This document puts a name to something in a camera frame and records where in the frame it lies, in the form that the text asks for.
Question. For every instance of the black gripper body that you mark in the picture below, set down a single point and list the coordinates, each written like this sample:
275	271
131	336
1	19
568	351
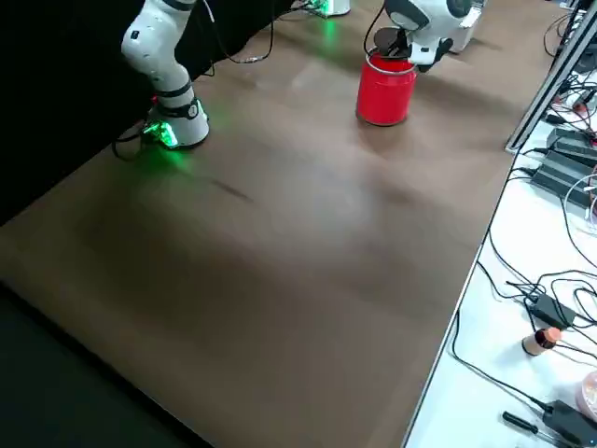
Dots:
445	49

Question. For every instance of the red push-button trash can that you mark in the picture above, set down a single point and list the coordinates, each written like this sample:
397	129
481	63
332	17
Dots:
384	95

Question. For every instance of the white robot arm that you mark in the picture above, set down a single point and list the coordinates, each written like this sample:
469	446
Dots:
161	56
422	14

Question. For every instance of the silver aluminium case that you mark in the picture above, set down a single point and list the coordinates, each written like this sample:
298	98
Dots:
466	37

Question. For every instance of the black power adapter brick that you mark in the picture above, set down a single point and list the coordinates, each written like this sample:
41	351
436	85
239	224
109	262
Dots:
559	177
573	142

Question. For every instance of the small black power adapter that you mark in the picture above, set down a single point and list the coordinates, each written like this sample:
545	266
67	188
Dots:
550	310

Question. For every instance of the brown bottle orange cap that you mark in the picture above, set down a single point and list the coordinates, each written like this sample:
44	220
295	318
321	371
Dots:
541	340

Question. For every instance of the pink bowl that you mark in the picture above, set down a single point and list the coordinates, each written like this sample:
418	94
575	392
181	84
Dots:
588	394

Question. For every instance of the black screwdriver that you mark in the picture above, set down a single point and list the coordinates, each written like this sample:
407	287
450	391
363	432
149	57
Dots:
522	420

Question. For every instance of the black charger block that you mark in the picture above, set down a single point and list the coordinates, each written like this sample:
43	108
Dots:
571	422

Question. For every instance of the aluminium frame post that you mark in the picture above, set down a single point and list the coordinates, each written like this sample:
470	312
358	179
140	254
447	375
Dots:
550	79

